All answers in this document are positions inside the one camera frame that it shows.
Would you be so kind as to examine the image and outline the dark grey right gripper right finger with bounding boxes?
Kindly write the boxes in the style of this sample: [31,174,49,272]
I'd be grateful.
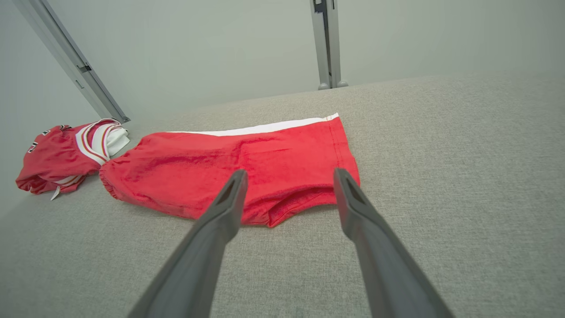
[333,168,455,318]

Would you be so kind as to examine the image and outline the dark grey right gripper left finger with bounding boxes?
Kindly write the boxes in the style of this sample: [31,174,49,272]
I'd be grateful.
[128,170,248,318]

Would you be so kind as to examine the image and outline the red shorts with white stripe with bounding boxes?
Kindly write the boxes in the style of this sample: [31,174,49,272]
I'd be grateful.
[99,113,361,228]

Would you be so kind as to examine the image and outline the red basketball jersey white trim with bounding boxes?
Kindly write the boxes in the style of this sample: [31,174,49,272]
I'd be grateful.
[15,118,131,201]

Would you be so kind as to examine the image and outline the grey metal wall rail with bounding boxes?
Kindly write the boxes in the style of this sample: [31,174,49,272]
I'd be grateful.
[13,0,131,124]

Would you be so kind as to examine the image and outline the grey metal rail with posts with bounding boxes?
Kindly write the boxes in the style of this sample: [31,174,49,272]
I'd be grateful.
[309,0,349,91]

